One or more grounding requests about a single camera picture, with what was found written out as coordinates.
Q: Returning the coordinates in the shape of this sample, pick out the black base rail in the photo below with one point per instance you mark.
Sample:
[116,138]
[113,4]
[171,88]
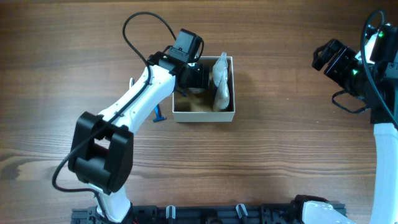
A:
[264,214]

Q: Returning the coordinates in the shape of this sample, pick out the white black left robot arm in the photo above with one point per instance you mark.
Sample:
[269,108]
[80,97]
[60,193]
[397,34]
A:
[102,147]

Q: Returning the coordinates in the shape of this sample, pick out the white lotion tube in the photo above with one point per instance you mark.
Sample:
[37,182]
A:
[221,102]

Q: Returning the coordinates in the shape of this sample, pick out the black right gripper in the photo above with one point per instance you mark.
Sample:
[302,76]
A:
[328,58]

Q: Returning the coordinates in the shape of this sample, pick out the blue white toothbrush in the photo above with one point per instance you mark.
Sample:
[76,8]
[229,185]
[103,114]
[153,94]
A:
[131,83]

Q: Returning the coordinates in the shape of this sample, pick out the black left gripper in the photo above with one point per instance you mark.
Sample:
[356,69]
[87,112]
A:
[195,76]

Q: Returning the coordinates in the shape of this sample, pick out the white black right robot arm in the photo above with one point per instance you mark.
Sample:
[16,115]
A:
[370,75]

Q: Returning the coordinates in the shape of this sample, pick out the beige open cardboard box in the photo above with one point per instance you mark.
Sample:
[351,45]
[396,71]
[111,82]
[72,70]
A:
[198,108]

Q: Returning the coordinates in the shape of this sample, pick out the white cotton swab tub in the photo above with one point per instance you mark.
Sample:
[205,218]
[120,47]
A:
[197,90]

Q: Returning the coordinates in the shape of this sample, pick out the blue disposable razor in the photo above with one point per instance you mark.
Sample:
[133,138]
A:
[158,115]

